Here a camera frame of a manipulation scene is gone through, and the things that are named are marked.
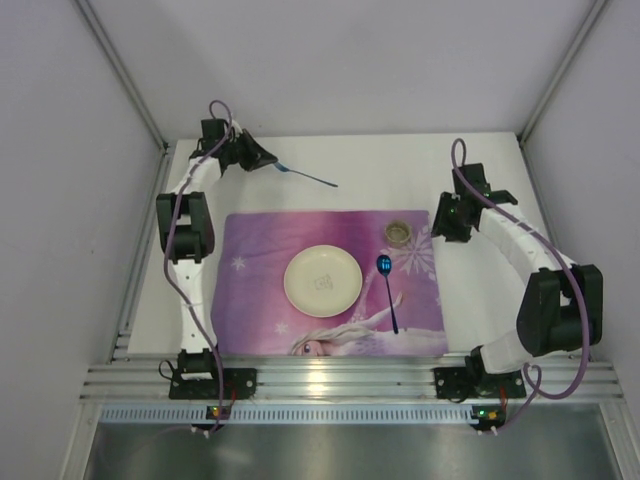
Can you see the purple pink printed cloth mat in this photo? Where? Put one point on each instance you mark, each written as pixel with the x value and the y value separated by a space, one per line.
pixel 252 316

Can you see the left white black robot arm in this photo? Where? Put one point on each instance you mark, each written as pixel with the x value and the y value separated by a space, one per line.
pixel 187 237

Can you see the blue plastic fork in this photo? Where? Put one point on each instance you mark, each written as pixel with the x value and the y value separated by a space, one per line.
pixel 284 169

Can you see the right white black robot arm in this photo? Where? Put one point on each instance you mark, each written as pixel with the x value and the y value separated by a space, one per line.
pixel 562 305

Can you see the small beige cup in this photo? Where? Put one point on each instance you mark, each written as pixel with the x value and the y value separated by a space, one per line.
pixel 397 233

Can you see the aluminium rail frame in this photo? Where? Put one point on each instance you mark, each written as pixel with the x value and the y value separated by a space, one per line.
pixel 285 379

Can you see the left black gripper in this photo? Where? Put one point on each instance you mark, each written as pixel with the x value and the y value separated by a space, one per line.
pixel 248 151

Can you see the blue plastic spoon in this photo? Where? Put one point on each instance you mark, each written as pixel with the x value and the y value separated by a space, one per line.
pixel 384 268

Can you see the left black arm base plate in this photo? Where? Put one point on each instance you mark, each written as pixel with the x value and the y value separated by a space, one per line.
pixel 238 383

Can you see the grey slotted cable duct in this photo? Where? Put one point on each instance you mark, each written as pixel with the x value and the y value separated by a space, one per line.
pixel 299 414

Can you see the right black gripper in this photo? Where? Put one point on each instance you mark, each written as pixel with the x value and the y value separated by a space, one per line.
pixel 451 220

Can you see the cream round plate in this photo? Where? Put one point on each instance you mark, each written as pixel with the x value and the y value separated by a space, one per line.
pixel 322 281

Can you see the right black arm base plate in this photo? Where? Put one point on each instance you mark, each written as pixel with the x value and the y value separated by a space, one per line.
pixel 457 384

